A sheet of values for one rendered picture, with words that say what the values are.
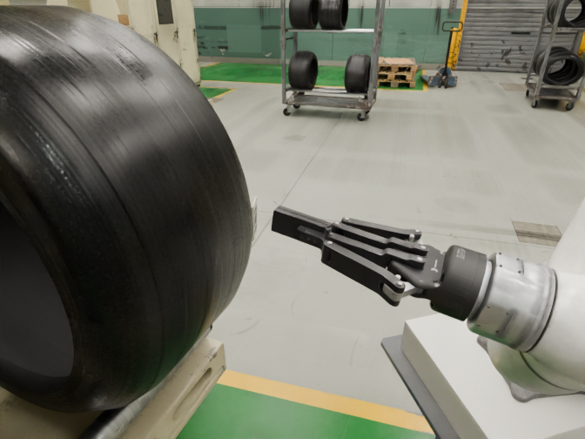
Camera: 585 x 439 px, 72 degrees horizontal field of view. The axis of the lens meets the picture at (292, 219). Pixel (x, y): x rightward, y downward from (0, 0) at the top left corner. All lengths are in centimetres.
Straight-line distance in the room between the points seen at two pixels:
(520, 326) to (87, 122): 46
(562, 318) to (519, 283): 4
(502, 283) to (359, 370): 159
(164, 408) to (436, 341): 64
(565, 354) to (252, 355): 169
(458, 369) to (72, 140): 89
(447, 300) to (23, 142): 43
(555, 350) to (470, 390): 57
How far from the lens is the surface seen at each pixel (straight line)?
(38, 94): 46
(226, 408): 186
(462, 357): 107
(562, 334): 45
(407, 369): 114
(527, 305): 44
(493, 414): 99
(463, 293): 44
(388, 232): 49
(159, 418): 78
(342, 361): 201
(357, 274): 43
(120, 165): 44
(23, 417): 96
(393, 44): 1153
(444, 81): 894
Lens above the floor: 147
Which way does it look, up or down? 28 degrees down
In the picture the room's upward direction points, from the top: straight up
